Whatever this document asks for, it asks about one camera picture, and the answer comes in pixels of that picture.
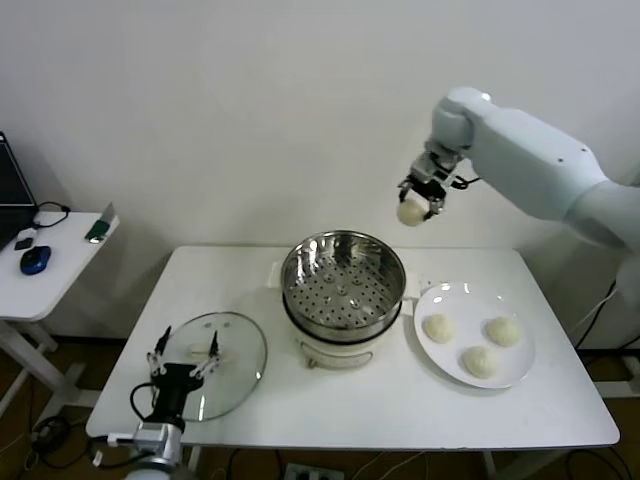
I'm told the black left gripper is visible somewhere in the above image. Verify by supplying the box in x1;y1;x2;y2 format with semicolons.
146;325;224;425

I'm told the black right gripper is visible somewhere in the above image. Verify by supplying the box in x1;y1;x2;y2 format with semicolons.
397;172;449;221

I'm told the white steamed baozi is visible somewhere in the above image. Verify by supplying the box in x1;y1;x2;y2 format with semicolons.
422;314;458;345
459;345;501;378
484;316;524;347
396;197;430;227

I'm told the round glass pot lid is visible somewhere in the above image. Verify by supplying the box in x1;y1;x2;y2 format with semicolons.
149;312;268;421

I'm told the perforated steel steamer basket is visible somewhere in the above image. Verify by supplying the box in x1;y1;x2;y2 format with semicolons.
279;230;407;346

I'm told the white round plate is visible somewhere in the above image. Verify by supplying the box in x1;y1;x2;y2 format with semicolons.
412;282;536;390

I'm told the white table leg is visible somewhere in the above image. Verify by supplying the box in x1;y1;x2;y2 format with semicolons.
185;447;204;480
480;449;501;480

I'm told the white side table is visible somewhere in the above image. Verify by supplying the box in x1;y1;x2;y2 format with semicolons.
0;210;121;424

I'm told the blue computer mouse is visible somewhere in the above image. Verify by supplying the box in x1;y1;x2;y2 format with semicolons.
19;245;53;276

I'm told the grey floor power strip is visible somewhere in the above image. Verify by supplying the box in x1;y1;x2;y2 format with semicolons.
283;463;346;480

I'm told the black laptop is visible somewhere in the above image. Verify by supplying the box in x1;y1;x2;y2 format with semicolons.
0;130;40;254

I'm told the white desk foot bar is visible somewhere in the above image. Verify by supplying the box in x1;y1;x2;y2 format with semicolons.
592;352;640;400

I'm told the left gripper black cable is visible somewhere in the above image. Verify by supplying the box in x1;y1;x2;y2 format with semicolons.
89;382;159;466

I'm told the black coiled floor cable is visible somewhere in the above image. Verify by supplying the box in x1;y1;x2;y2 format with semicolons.
30;417;71;456

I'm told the black looped desk cable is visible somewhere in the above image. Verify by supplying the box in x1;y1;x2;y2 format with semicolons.
32;202;72;231

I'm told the grey wall cable with plug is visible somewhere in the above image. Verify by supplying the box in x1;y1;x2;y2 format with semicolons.
568;287;619;337

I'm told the black wall cable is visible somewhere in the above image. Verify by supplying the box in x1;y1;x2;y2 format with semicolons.
573;279;619;350

